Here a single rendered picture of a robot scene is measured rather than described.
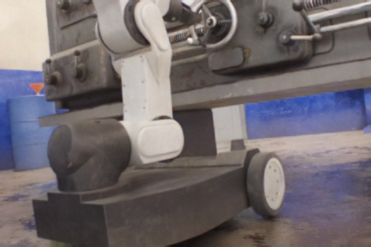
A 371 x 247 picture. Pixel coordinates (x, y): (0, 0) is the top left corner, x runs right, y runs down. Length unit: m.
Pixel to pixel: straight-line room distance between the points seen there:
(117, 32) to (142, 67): 0.12
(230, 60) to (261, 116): 3.66
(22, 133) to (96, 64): 2.88
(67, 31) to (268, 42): 1.33
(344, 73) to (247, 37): 0.39
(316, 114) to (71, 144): 4.17
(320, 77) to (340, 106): 3.45
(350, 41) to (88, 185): 1.07
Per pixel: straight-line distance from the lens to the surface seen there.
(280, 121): 4.96
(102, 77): 1.88
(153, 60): 1.06
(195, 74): 1.72
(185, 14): 1.31
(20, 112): 4.69
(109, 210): 0.80
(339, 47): 1.49
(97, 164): 0.88
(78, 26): 2.25
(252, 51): 1.41
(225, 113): 5.24
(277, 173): 1.22
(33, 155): 4.65
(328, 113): 4.78
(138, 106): 1.07
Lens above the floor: 0.32
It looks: level
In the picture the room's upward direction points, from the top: 7 degrees counter-clockwise
